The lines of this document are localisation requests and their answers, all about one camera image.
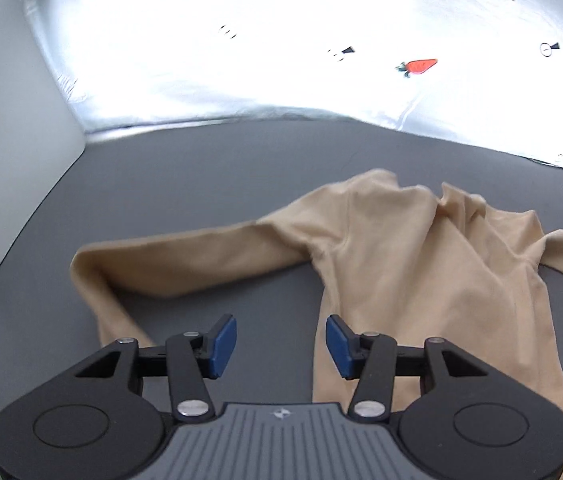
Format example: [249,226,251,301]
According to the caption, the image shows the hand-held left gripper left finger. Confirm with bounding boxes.
[58,314,238,422]

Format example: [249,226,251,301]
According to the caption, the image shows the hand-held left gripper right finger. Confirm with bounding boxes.
[325,314,506,421]

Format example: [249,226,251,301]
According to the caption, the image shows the beige long-sleeve shirt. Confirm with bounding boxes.
[70,168,563,480]

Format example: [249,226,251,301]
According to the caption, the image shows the white carrot-print sheet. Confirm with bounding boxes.
[0,0,563,178]

